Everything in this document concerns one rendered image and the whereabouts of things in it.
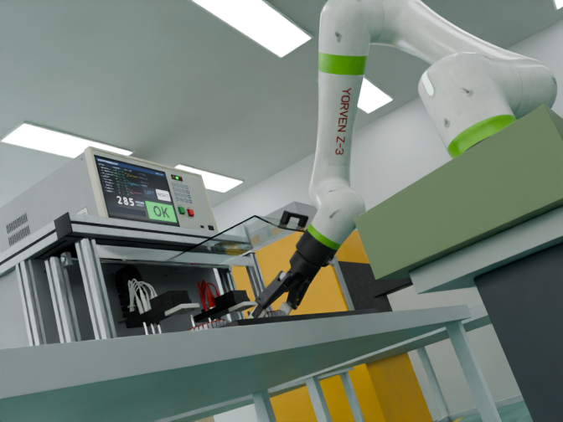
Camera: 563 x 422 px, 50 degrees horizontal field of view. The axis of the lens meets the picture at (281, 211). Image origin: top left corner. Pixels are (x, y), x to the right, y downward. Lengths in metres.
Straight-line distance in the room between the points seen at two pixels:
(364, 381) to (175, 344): 4.18
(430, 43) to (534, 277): 0.63
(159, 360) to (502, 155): 0.55
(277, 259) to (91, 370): 4.61
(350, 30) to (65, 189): 0.78
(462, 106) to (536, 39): 5.81
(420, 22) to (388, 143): 5.57
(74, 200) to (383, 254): 0.83
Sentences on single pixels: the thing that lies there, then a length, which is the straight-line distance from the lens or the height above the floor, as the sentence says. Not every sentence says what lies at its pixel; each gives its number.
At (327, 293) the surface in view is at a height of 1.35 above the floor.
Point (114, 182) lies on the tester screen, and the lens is 1.53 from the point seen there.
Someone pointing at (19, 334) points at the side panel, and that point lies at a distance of 1.46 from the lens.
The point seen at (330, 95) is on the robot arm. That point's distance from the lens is 1.46.
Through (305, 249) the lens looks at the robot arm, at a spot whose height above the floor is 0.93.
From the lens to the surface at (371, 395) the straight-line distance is 4.98.
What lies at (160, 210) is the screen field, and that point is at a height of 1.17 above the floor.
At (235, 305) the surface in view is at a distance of 1.56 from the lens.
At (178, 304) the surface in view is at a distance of 1.38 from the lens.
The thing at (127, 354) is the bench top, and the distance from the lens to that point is 0.79.
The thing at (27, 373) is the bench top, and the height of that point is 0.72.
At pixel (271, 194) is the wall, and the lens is 7.59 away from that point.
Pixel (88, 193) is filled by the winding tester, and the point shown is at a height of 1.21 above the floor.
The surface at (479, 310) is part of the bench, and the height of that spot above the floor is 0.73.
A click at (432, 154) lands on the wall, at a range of 6.81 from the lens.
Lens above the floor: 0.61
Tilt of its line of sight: 17 degrees up
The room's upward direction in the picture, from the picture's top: 18 degrees counter-clockwise
